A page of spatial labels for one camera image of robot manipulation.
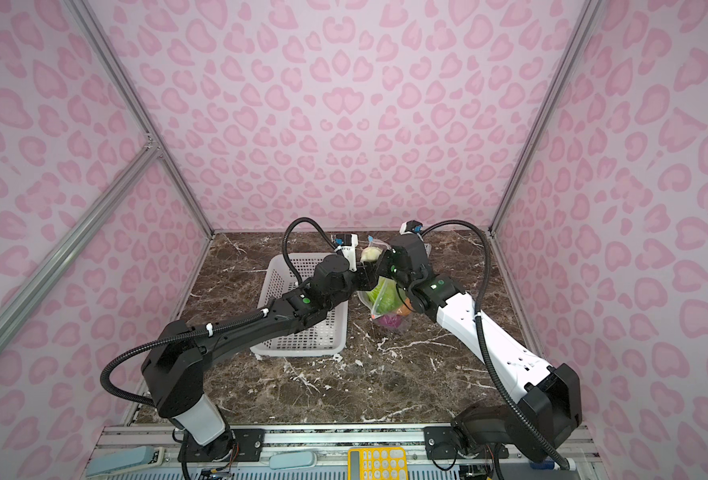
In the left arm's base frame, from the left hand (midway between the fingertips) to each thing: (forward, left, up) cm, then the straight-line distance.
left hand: (382, 258), depth 77 cm
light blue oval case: (-40, +22, -23) cm, 52 cm away
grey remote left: (-40, +64, -23) cm, 79 cm away
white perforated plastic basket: (-9, +16, -26) cm, 32 cm away
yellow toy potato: (-5, -6, -17) cm, 19 cm away
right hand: (+1, +1, +1) cm, 2 cm away
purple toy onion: (-7, -4, -20) cm, 22 cm away
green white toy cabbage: (-9, 0, -3) cm, 9 cm away
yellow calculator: (-41, +3, -24) cm, 48 cm away
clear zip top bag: (-8, +4, -9) cm, 12 cm away
